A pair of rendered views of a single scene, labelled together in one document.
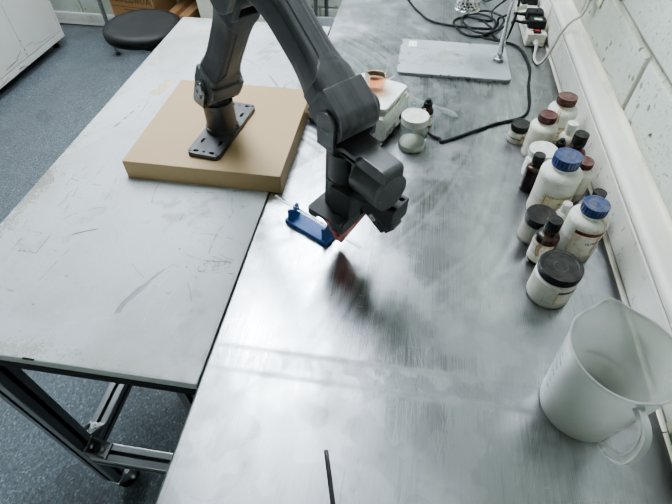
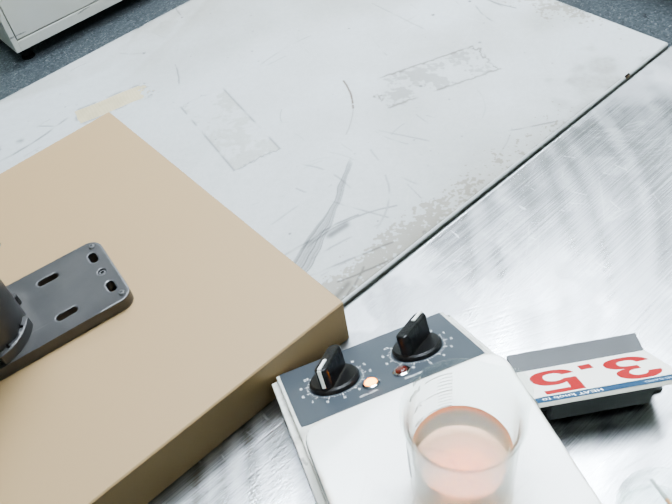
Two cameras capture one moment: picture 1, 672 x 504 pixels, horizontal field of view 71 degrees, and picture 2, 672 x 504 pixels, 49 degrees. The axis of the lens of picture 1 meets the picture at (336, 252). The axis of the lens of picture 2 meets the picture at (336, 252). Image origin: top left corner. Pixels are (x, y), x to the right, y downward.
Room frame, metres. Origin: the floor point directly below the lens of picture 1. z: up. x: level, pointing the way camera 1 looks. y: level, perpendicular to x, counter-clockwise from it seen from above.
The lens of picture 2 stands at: (0.82, -0.17, 1.34)
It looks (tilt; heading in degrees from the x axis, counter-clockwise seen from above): 48 degrees down; 47
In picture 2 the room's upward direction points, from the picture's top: 10 degrees counter-clockwise
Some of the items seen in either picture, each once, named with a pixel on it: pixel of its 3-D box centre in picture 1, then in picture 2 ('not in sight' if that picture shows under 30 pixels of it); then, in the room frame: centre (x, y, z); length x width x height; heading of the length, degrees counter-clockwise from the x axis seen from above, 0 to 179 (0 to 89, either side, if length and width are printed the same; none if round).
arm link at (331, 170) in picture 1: (347, 161); not in sight; (0.56, -0.02, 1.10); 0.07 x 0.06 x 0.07; 40
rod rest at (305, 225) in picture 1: (310, 222); not in sight; (0.61, 0.05, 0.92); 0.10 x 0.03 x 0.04; 52
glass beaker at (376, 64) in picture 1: (376, 73); (468, 445); (0.96, -0.09, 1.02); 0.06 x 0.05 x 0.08; 155
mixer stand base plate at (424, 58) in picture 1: (453, 59); not in sight; (1.26, -0.33, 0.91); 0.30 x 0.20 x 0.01; 81
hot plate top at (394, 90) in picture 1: (372, 92); (451, 485); (0.95, -0.08, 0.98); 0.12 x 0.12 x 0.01; 60
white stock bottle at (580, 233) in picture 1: (583, 228); not in sight; (0.56, -0.42, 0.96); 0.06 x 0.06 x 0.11
